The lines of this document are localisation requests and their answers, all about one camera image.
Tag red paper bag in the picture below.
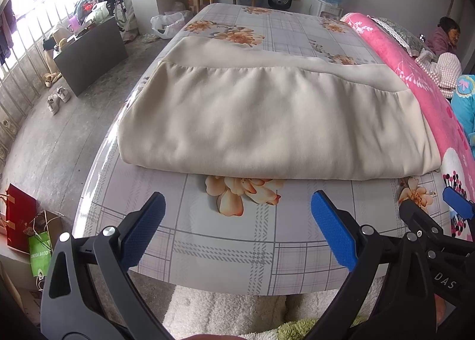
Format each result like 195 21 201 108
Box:
5 183 38 255

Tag silver lace-trimmed pillow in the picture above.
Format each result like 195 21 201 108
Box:
371 17 427 55

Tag hanging dark clothes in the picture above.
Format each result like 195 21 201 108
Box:
0 10 17 66

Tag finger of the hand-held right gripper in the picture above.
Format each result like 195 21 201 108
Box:
399 199 446 252
442 187 475 220

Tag green paper bag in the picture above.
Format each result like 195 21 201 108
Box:
29 231 53 277

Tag blue printed garment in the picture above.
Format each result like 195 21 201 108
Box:
451 75 475 148

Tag pile of clothes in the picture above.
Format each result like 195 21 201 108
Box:
72 0 123 25

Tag beige zip jacket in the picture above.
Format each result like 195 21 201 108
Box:
117 36 442 182

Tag white plastic bag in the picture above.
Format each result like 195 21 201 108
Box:
150 11 185 39

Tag grey cabinet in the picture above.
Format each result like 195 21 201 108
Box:
53 15 129 98

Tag brown paper bag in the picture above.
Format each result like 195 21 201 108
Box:
29 209 64 248

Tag metal window railing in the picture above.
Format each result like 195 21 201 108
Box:
0 0 97 163

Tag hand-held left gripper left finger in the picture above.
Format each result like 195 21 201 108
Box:
40 192 166 340

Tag white water dispenser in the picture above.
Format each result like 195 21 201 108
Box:
310 0 344 22

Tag pink checked cloth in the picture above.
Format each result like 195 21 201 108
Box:
415 49 463 89

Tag pink floral blanket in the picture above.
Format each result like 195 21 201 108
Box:
339 12 475 242

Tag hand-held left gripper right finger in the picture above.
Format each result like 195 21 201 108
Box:
308 190 436 340

